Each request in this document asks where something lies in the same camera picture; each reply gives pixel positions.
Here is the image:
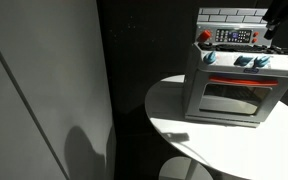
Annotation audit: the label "black stove keypad panel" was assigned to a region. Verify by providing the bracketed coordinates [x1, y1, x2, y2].
[214, 28, 254, 44]

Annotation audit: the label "red stove dial knob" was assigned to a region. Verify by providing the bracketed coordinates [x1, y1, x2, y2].
[197, 29, 213, 43]

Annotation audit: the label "round white table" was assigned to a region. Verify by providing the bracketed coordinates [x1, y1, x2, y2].
[144, 73, 288, 180]

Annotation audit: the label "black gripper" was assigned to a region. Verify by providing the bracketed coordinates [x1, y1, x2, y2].
[262, 0, 288, 41]

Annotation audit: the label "blue stove knob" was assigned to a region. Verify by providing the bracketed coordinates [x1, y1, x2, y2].
[253, 55, 272, 68]
[203, 50, 218, 65]
[233, 55, 254, 67]

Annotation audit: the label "grey oven door with window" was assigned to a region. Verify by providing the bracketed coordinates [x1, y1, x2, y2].
[184, 68, 288, 125]

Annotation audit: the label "red oven door handle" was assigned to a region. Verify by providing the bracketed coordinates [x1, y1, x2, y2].
[208, 75, 280, 87]

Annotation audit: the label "grey toy stove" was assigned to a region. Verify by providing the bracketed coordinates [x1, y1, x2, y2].
[183, 7, 288, 129]

